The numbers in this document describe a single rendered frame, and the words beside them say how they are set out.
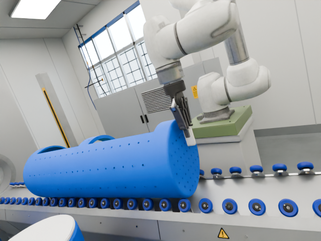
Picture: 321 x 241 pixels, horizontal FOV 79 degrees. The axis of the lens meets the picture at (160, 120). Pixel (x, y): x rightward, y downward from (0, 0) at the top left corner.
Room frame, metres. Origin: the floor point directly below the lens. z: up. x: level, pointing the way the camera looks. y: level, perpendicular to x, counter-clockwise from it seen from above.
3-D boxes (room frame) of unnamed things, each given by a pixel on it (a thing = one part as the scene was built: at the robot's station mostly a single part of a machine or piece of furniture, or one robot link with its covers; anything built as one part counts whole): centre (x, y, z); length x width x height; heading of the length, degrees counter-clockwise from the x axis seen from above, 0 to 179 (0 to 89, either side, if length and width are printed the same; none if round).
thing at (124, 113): (2.98, 0.05, 0.72); 2.15 x 0.54 x 1.45; 50
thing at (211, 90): (1.16, -0.35, 1.23); 0.18 x 0.16 x 0.22; 58
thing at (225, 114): (1.17, -0.33, 1.09); 0.22 x 0.18 x 0.06; 55
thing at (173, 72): (0.68, -0.08, 1.39); 0.09 x 0.09 x 0.06
